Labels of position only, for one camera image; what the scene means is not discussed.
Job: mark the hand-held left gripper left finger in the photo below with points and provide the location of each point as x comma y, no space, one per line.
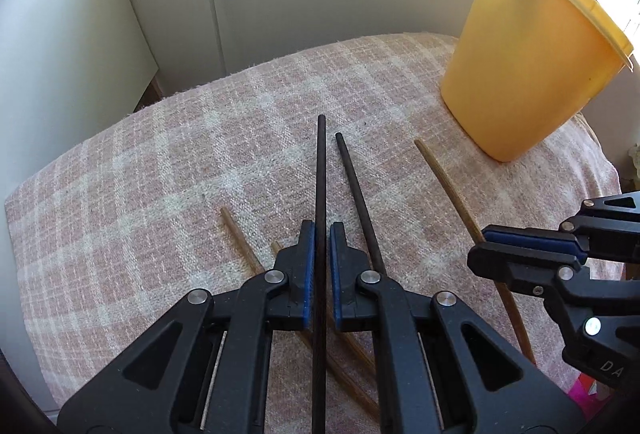
310,274

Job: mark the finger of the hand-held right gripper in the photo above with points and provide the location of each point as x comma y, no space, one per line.
510,264
525,236

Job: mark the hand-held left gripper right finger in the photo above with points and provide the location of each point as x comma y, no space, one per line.
336,274

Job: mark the brown wooden chopstick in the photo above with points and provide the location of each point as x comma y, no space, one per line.
275,247
237,234
445,184

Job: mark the black chopstick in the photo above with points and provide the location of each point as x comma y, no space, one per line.
352,184
321,174

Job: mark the yellow plastic container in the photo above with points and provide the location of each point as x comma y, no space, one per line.
525,64

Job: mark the pink plastic object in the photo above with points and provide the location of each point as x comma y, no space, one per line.
587,394

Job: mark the pink checked cloth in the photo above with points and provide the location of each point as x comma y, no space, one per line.
150,194

